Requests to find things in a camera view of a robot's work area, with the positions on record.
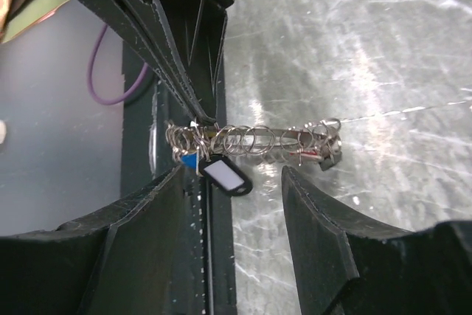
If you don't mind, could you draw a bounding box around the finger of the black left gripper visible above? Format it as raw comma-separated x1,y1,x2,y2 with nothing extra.
78,0,201,117
75,0,228,124

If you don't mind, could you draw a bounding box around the red key tag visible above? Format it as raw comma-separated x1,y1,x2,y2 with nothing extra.
289,150,321,161

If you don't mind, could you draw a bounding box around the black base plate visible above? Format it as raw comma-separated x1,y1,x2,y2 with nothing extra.
120,41,237,315

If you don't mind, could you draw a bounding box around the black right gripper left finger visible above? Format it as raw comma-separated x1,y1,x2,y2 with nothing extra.
1,167,184,314

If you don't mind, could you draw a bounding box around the black key tag with key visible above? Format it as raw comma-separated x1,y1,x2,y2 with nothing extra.
198,154,253,197

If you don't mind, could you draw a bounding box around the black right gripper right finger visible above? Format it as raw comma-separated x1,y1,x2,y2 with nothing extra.
282,166,471,314

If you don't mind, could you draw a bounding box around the round metal key organizer disc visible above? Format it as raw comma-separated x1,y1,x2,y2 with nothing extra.
165,119,342,171

